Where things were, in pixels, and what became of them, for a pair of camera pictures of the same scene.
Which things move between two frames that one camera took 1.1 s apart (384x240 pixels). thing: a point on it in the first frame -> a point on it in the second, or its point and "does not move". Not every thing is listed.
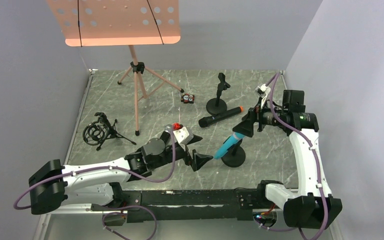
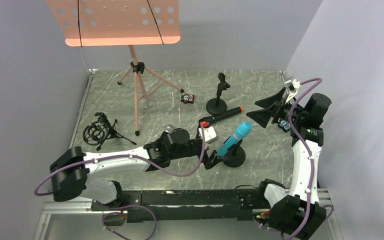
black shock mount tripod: x=96 y=133 does not move
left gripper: x=194 y=159 -> x=204 y=145
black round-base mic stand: x=235 y=155 does not move
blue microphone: x=233 y=139 does not move
